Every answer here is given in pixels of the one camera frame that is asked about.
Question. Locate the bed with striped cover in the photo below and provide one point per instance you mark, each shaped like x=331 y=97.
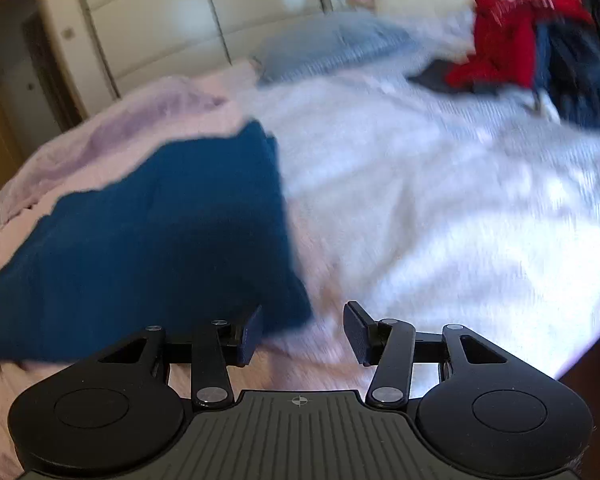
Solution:
x=430 y=200

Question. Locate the blue turtleneck sweater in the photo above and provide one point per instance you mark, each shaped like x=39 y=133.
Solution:
x=155 y=240

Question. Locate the wooden room door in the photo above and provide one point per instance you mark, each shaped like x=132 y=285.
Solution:
x=15 y=70

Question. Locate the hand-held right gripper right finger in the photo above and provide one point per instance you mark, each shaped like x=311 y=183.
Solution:
x=357 y=335

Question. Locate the red knit garment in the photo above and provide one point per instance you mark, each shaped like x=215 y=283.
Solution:
x=505 y=35

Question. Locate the lilac plush pillow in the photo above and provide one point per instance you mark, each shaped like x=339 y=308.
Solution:
x=130 y=125

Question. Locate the cream sliding door wardrobe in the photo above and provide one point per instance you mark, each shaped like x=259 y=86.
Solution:
x=180 y=20

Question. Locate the blue jeans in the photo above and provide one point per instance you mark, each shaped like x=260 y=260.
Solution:
x=585 y=80

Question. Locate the grey pillow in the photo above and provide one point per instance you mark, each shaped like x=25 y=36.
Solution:
x=330 y=45

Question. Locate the dark grey garment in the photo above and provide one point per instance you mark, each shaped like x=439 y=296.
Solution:
x=432 y=77

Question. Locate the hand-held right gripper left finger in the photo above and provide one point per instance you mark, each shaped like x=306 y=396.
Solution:
x=250 y=340

